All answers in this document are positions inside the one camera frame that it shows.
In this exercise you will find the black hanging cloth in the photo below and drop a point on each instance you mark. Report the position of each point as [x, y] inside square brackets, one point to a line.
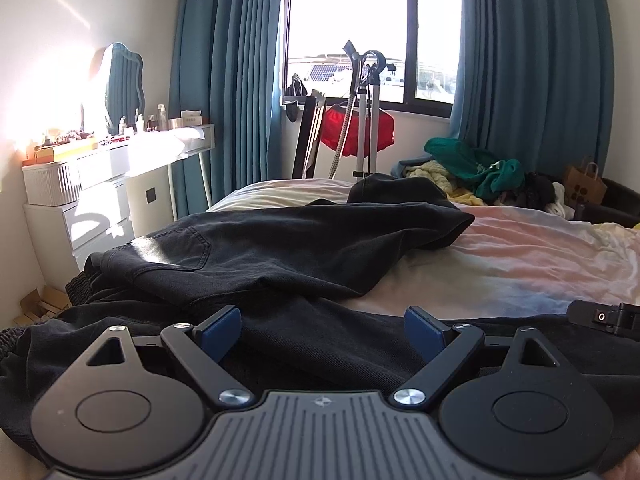
[296, 87]

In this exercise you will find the window with dark frame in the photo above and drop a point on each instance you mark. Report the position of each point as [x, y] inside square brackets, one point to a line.
[350, 10]

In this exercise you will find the green garment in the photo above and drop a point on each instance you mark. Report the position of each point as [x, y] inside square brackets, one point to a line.
[465, 157]

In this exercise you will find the bed with pastel sheet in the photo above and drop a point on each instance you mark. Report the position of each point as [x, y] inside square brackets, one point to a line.
[520, 260]

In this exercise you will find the wavy-edged mirror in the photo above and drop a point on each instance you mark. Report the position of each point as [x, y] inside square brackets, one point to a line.
[122, 85]

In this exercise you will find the dark wooden folding frame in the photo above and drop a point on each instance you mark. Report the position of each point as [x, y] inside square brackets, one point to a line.
[307, 135]

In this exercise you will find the brown paper bag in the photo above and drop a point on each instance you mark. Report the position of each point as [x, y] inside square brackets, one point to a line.
[585, 185]

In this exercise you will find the white garment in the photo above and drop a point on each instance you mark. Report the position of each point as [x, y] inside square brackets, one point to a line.
[559, 205]

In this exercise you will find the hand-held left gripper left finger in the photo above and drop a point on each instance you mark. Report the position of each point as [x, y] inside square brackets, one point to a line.
[222, 334]

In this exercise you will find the black fuzzy garment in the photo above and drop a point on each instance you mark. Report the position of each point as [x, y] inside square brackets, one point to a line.
[537, 190]

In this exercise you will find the teal curtain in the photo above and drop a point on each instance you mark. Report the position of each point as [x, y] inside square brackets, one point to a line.
[535, 60]
[225, 75]

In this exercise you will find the clear pump bottle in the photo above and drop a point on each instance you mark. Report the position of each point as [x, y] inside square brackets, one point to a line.
[162, 117]

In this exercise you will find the red garment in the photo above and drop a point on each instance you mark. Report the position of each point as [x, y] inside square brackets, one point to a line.
[332, 127]

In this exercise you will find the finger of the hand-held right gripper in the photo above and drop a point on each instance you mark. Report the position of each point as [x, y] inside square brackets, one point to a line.
[601, 316]

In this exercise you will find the white drawer unit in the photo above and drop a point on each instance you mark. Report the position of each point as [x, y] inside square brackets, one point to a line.
[90, 220]

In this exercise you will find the pile of wooden blocks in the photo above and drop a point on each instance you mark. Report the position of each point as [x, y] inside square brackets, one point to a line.
[45, 305]

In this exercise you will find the garment steamer stand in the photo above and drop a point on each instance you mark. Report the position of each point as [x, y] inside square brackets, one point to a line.
[364, 110]

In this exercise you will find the orange tray box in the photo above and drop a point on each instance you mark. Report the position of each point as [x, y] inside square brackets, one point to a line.
[65, 150]

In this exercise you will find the black armchair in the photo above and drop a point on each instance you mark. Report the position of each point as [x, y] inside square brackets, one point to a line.
[617, 202]

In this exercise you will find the white ribbed storage box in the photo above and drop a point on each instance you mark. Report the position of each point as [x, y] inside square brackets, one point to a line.
[52, 182]

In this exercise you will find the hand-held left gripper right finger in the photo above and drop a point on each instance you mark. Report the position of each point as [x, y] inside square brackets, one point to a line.
[423, 334]

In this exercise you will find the black pants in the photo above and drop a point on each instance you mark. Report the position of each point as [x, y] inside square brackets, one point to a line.
[280, 250]

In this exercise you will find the white dressing table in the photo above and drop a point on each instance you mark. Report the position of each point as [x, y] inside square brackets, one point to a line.
[150, 152]

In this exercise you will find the yellow garment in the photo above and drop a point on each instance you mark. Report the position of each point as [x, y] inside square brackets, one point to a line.
[430, 172]

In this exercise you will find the white tissue box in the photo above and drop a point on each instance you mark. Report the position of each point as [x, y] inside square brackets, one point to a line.
[191, 119]

